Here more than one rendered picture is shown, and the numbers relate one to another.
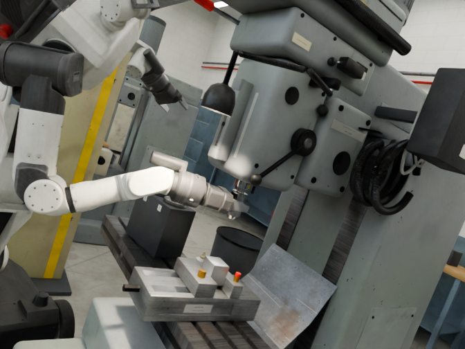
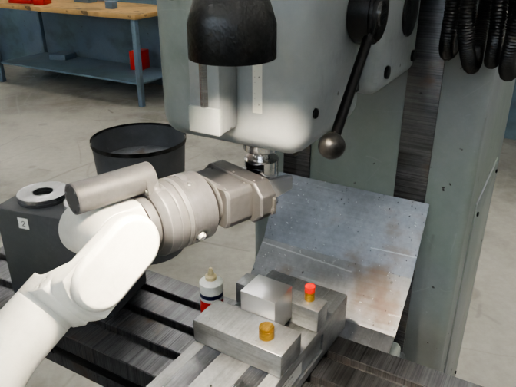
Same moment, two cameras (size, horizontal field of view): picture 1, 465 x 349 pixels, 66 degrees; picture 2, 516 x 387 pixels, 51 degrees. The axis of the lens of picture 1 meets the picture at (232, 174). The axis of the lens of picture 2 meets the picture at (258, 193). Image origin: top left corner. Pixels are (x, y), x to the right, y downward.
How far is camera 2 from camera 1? 0.46 m
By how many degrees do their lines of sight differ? 30
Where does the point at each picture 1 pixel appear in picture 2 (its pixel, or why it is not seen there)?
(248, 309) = (338, 320)
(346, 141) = not seen: outside the picture
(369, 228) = (460, 97)
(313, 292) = (392, 227)
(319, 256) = (377, 168)
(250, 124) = not seen: hidden behind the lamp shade
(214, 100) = (243, 41)
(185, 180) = (174, 209)
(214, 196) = (236, 201)
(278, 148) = (335, 52)
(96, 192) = (16, 358)
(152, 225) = not seen: hidden behind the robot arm
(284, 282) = (334, 229)
